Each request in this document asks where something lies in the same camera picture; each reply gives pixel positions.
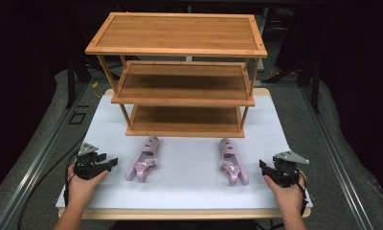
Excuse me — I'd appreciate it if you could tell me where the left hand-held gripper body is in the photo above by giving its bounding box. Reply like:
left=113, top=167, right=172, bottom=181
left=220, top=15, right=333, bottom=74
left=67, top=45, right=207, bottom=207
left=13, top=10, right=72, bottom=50
left=73, top=142, right=108, bottom=180

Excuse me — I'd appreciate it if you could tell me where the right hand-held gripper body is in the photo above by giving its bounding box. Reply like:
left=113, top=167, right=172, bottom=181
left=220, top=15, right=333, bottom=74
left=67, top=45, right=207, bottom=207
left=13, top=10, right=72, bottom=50
left=271, top=149, right=310, bottom=188

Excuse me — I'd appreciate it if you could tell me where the pink sandal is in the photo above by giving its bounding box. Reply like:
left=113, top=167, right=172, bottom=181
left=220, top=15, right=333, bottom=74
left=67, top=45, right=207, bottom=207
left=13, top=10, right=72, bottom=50
left=218, top=137, right=250, bottom=187
left=125, top=135, right=161, bottom=184

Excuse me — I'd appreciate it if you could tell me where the three-tier wooden shelf rack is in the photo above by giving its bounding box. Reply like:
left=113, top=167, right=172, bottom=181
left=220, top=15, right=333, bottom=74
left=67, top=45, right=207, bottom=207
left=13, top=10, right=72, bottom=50
left=84, top=11, right=268, bottom=139

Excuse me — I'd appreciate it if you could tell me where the person's right hand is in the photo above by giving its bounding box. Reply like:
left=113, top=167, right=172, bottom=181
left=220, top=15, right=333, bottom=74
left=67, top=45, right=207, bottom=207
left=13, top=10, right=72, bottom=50
left=263, top=169, right=308, bottom=219

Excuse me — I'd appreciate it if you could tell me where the person's left hand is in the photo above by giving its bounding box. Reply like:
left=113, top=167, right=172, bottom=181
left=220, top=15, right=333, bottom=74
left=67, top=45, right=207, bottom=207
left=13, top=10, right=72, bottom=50
left=66, top=164, right=110, bottom=209

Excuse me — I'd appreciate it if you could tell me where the black stand leg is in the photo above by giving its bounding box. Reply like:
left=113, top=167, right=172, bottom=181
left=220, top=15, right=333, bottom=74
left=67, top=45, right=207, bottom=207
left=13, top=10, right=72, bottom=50
left=310, top=60, right=322, bottom=114
left=66, top=56, right=77, bottom=109

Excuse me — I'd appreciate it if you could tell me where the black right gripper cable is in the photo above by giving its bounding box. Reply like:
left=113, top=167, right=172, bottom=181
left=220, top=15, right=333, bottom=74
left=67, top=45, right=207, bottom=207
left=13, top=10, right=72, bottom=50
left=297, top=173, right=309, bottom=219

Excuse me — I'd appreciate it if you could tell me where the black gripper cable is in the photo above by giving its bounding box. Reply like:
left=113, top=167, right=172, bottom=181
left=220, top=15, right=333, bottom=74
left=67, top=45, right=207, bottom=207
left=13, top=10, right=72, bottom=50
left=17, top=140, right=85, bottom=230
left=297, top=173, right=309, bottom=219

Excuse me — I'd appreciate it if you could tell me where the metal floor rail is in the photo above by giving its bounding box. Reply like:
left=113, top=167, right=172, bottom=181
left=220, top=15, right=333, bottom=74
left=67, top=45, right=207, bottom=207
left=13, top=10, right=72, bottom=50
left=0, top=83, right=91, bottom=230
left=300, top=85, right=374, bottom=230

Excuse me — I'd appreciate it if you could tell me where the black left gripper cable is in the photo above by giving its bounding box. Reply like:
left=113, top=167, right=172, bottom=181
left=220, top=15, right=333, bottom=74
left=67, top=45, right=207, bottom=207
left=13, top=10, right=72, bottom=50
left=17, top=140, right=85, bottom=230

